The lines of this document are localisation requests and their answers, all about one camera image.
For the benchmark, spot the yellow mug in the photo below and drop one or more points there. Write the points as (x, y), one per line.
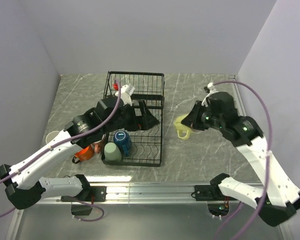
(183, 131)

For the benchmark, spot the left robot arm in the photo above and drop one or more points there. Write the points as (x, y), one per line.
(26, 183)

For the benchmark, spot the pink floral mug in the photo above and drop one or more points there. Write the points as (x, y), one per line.
(98, 146)

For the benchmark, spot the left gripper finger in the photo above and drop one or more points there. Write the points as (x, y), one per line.
(145, 112)
(146, 123)

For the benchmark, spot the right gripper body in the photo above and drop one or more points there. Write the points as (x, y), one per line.
(204, 116)

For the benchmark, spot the orange mug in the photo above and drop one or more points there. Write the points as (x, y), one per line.
(83, 155)

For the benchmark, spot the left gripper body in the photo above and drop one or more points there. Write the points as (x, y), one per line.
(129, 117)

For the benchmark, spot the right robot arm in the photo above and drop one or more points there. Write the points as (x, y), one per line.
(282, 196)

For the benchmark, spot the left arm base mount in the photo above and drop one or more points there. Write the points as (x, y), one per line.
(95, 193)

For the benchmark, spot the black wire dish rack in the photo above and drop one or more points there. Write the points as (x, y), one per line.
(148, 100)

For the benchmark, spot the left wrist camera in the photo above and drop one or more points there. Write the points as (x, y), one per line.
(126, 93)

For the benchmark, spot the blue faceted mug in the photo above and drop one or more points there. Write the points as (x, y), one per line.
(123, 142)

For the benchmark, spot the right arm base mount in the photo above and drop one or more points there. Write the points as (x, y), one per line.
(211, 192)

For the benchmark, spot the mint green cup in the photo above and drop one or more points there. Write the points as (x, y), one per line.
(112, 152)

